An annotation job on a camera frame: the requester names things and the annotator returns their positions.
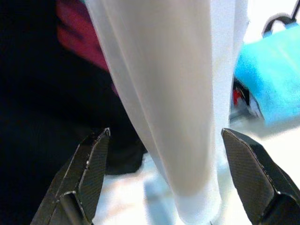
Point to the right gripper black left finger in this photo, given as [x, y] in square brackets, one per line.
[77, 178]

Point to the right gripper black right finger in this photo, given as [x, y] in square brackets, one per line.
[257, 182]

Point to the black hanging garment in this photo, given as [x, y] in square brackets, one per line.
[42, 98]

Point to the cyan folded cloth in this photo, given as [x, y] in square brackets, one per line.
[274, 77]

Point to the white hanging garment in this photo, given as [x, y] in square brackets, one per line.
[168, 93]

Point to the red hanging garment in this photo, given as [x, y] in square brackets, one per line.
[79, 39]

